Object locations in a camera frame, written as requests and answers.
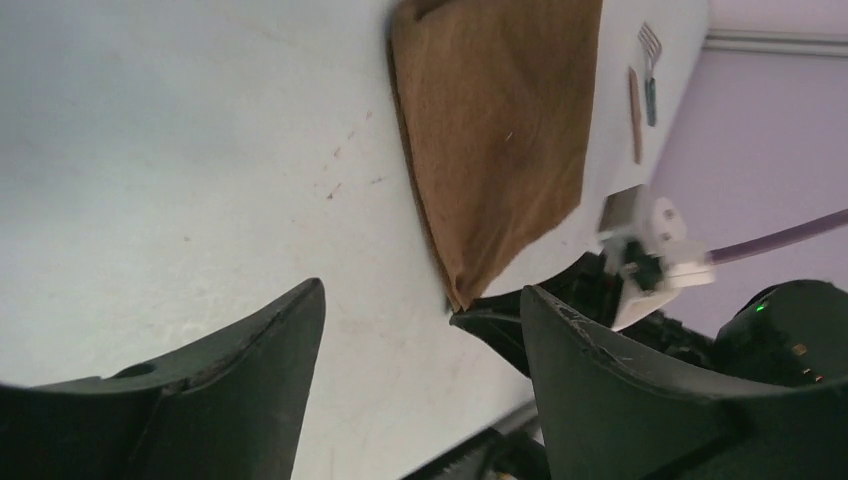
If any brown wooden knife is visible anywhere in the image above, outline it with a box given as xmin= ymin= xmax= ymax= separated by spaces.
xmin=628 ymin=67 xmax=644 ymax=165

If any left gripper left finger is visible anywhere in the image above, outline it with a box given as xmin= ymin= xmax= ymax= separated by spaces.
xmin=1 ymin=278 xmax=326 ymax=479

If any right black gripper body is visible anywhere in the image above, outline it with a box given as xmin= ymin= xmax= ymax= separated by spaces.
xmin=556 ymin=253 xmax=847 ymax=388

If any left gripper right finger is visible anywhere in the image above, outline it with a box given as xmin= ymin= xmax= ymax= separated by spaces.
xmin=521 ymin=286 xmax=847 ymax=479

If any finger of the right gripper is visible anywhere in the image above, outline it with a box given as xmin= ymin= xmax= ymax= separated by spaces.
xmin=449 ymin=291 xmax=530 ymax=378

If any brown cloth napkin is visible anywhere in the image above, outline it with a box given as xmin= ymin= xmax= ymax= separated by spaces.
xmin=388 ymin=1 xmax=603 ymax=311

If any right aluminium corner post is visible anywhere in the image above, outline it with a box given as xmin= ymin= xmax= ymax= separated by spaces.
xmin=703 ymin=29 xmax=847 ymax=59

